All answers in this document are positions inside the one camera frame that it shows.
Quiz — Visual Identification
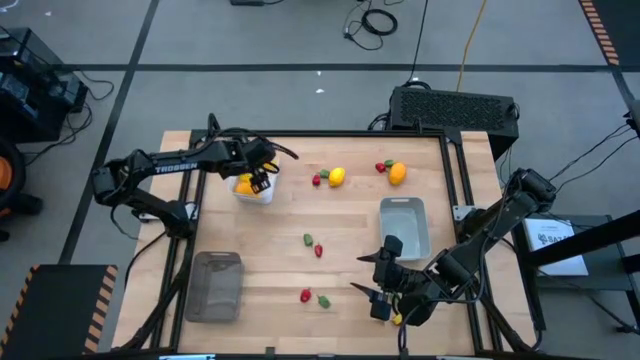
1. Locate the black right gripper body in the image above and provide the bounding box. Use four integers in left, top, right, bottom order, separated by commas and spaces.
373, 235, 426, 304

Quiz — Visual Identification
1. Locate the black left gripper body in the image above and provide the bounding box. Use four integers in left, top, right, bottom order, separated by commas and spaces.
219, 138, 279, 179

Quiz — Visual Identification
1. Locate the white plastic basket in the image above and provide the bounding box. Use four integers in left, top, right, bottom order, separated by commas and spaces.
227, 159, 281, 206

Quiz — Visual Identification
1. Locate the light grey plastic basket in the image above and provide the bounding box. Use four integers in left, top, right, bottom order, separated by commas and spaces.
378, 196, 433, 262

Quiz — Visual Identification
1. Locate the dark grey plastic basket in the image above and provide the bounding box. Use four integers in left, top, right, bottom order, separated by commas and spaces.
183, 250, 245, 324

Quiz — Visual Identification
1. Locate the white paper sheet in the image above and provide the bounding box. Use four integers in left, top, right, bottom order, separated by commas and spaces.
523, 217, 590, 278

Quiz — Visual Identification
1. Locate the black perforated computer case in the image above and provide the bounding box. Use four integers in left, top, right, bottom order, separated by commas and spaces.
387, 85, 521, 162

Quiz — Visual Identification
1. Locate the black metal beam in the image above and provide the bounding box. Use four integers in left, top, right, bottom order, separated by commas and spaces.
524, 209, 640, 269

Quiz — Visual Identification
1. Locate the black side table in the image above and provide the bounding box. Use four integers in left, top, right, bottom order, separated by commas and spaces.
512, 213, 640, 294

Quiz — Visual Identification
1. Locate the black equipment cart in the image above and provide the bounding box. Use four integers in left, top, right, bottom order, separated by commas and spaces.
0, 25, 90, 144

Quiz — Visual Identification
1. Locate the black hazard-striped floor mat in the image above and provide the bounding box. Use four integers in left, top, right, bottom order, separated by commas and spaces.
0, 263, 119, 360
578, 0, 640, 67

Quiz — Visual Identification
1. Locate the orange and black machine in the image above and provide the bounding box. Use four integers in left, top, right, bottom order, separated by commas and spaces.
0, 137, 45, 244

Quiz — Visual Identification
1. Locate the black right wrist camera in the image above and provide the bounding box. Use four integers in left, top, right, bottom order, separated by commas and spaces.
369, 292, 394, 323

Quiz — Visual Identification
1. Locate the black aluminium table frame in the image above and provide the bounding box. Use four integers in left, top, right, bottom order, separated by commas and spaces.
117, 112, 541, 357

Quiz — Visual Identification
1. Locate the coiled black cable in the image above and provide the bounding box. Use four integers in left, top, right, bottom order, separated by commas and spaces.
342, 0, 400, 52

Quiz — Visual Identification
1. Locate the black floor cable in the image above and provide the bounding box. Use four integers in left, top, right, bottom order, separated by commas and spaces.
402, 0, 431, 91
547, 122, 640, 196

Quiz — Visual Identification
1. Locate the yellow floor cable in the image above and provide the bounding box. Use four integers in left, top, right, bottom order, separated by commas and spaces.
455, 0, 489, 93

